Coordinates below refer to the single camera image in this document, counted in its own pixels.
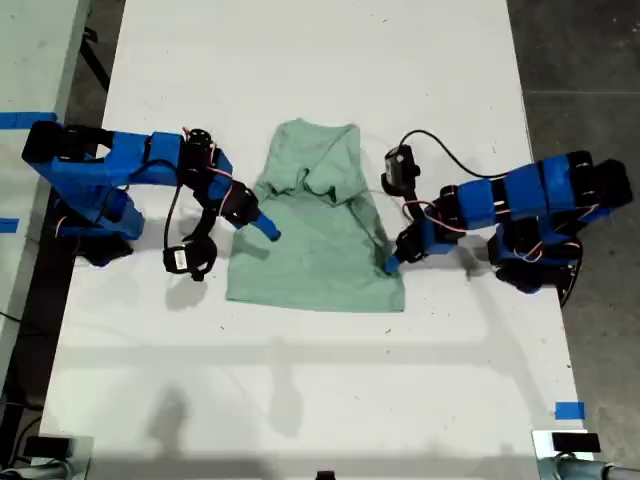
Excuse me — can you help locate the pale green T-shirt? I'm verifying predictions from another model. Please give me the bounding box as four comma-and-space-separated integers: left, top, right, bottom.
225, 117, 405, 314

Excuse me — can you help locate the black metal strut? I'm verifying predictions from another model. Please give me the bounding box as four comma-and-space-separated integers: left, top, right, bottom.
81, 24, 112, 94

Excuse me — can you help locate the blue tape patch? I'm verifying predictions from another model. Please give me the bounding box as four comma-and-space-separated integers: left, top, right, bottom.
554, 401, 586, 421

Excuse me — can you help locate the long blue tape strip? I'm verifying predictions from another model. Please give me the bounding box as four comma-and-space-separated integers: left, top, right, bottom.
0, 112, 58, 129

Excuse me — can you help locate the small black box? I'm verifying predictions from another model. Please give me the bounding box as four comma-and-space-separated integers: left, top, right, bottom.
551, 432, 601, 454
23, 436, 71, 459

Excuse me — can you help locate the pale side table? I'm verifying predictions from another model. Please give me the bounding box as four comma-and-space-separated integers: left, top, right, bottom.
0, 0, 92, 386

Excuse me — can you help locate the grey tube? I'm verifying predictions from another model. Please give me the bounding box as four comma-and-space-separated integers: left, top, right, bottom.
539, 455, 640, 480

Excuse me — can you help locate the camera black stalk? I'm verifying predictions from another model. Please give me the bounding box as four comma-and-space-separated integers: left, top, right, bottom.
399, 184, 427, 221
192, 204, 217, 246

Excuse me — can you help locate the camera black cable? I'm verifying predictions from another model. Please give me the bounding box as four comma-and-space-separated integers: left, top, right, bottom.
398, 129, 511, 179
127, 158, 184, 254

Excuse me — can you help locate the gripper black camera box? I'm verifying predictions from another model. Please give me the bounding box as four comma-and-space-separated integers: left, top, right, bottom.
162, 234, 219, 284
382, 144, 420, 196

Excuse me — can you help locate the black arm base cable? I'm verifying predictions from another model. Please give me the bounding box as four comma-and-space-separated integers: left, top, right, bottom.
558, 244, 585, 307

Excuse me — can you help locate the black floor cable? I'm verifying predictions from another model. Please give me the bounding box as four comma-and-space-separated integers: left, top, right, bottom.
0, 310, 31, 331

